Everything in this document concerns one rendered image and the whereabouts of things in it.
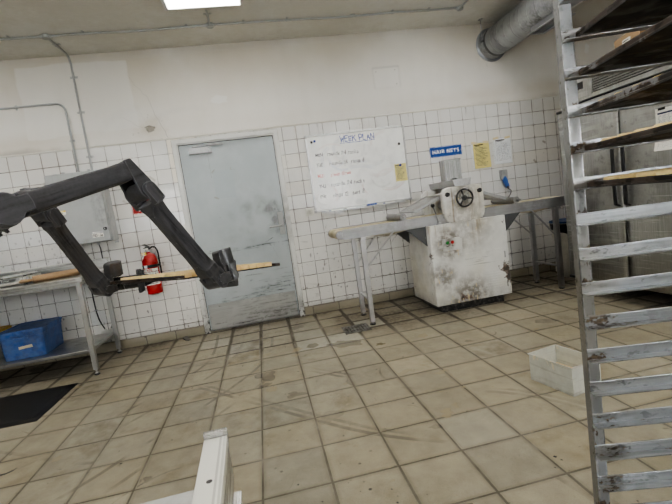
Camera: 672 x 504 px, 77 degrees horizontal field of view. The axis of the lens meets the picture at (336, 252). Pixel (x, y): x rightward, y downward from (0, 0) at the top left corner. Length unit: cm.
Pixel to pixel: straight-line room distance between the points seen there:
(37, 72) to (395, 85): 363
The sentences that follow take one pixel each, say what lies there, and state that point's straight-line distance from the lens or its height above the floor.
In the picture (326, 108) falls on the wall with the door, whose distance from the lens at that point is 493.
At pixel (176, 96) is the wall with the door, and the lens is 495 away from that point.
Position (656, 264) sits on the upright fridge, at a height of 38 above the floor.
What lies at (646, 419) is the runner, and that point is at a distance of 147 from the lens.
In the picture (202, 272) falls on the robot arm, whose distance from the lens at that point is 150.
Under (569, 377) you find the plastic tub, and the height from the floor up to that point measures 10.
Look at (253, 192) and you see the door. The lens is 476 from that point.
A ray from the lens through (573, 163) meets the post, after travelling 125.
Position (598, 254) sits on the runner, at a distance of 128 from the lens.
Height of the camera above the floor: 117
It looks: 6 degrees down
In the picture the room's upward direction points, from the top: 8 degrees counter-clockwise
